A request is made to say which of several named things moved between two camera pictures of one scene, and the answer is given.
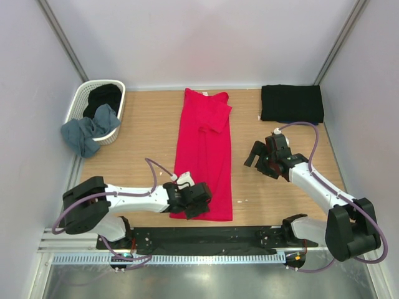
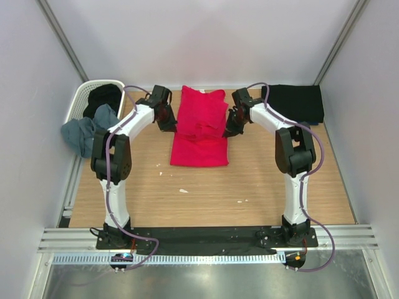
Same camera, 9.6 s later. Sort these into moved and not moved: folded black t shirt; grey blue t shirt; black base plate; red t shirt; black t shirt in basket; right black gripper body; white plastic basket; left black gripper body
Moved: left black gripper body; right black gripper body; red t shirt
Not moved: black base plate; grey blue t shirt; folded black t shirt; black t shirt in basket; white plastic basket
